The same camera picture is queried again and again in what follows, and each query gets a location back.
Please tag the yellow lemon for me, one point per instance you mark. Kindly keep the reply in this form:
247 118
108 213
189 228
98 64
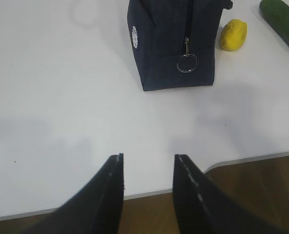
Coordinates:
233 35

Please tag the green cucumber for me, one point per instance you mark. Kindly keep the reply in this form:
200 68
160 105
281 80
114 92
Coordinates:
276 14

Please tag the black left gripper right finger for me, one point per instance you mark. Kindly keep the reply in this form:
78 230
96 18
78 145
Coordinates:
202 208

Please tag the dark navy lunch bag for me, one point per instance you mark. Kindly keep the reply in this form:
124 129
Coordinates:
173 41

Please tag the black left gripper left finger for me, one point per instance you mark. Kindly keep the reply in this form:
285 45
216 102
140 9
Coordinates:
95 209

